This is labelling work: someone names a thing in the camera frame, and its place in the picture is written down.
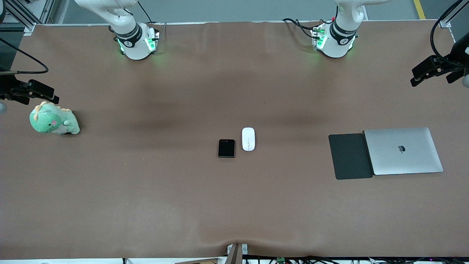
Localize white computer mouse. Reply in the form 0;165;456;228
242;127;256;151

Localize black phone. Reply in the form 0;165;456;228
218;139;236;158

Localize dark grey mouse pad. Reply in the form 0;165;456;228
328;133;373;180

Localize green dinosaur plush toy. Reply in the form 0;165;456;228
29;101;81;135

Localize yellow floor tape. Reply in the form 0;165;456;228
413;0;427;20

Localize silver closed laptop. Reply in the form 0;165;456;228
363;127;444;176

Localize brown table cover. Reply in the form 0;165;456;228
0;20;469;260

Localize aluminium frame profile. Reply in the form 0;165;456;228
438;0;463;28
0;0;55;35

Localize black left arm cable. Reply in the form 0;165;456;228
431;0;469;68

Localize black right arm base cable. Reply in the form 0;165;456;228
137;0;167;37

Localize black left arm base cables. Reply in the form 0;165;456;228
282;16;339;41

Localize brown camera post with brackets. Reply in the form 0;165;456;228
226;243;248;264

